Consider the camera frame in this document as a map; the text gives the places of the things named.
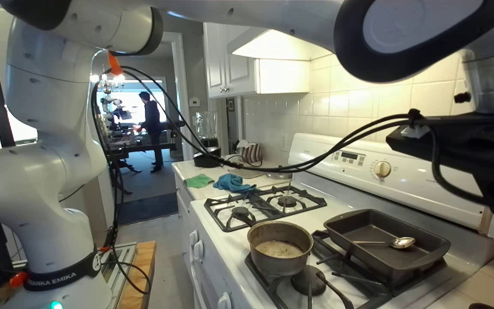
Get white wall cabinets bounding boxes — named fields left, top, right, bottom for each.
left=203, top=22, right=310, bottom=99

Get dark background table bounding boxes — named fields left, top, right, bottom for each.
left=105, top=120, right=186, bottom=174

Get dark rectangular baking pan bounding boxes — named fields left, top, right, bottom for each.
left=323, top=209, right=452, bottom=284

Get white gas stove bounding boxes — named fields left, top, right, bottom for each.
left=188, top=132, right=494, bottom=309

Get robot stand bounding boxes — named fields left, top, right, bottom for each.
left=0, top=240, right=157, bottom=309

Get person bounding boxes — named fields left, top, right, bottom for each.
left=138, top=91, right=165, bottom=174

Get blue cloth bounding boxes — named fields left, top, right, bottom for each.
left=213, top=173, right=257, bottom=193

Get dark blue rug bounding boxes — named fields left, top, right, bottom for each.
left=117, top=191, right=179, bottom=226

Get green cloth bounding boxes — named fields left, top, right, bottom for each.
left=184, top=173, right=216, bottom=189

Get black stove grate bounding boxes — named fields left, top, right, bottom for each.
left=244, top=230, right=450, bottom=309
left=204, top=185, right=328, bottom=233

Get chandelier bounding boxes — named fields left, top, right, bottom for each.
left=90, top=72, right=126, bottom=94

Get metal spoon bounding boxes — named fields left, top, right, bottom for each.
left=352, top=236, right=416, bottom=250

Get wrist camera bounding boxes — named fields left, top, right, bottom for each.
left=386, top=112, right=494, bottom=173

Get blender with black base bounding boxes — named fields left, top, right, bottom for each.
left=193, top=111, right=222, bottom=168

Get metal cooking pot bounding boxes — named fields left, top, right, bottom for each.
left=247, top=221, right=314, bottom=278

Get round cream stove knob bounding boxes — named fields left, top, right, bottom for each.
left=373, top=161, right=392, bottom=179

